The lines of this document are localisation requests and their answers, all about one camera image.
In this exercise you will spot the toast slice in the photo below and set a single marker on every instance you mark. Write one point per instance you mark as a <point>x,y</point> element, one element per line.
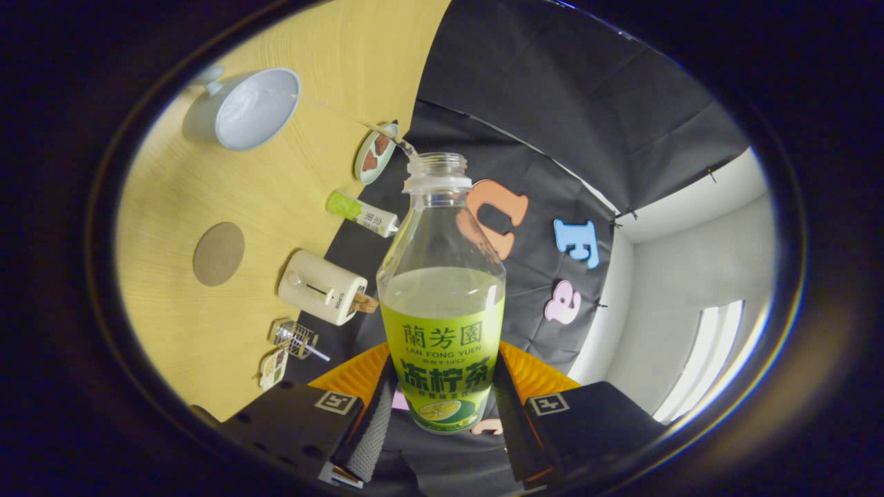
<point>364,302</point>

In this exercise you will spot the white divided spice dish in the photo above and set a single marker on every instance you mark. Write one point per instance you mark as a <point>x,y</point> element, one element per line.
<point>274,369</point>

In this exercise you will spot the pale green plate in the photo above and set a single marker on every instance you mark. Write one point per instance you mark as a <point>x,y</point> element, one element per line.
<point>362,172</point>

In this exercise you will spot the juice bottle with green label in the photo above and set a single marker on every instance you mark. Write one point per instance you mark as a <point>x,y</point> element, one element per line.
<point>442,331</point>

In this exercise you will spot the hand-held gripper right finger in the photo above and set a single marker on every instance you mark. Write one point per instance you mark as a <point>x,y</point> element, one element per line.
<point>514,435</point>

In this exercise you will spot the round brown coaster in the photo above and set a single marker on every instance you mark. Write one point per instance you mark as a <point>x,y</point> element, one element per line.
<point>219,254</point>

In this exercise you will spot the white toaster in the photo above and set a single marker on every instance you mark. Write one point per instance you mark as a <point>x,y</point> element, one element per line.
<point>318,286</point>

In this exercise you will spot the slim green drink bottle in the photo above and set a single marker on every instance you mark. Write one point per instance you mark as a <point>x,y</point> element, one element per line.
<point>359,212</point>

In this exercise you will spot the white cup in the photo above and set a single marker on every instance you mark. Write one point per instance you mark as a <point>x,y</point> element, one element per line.
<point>252,114</point>

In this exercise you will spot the brown meat piece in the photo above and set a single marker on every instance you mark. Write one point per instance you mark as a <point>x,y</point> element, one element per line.
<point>382,143</point>
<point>370,161</point>

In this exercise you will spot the ceiling light panel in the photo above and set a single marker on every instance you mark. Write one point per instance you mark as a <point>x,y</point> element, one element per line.
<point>704,366</point>

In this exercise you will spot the wooden table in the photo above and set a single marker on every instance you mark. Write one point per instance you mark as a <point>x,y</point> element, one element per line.
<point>207,331</point>

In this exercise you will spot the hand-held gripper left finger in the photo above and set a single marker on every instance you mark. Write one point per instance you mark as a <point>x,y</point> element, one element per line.
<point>373,428</point>

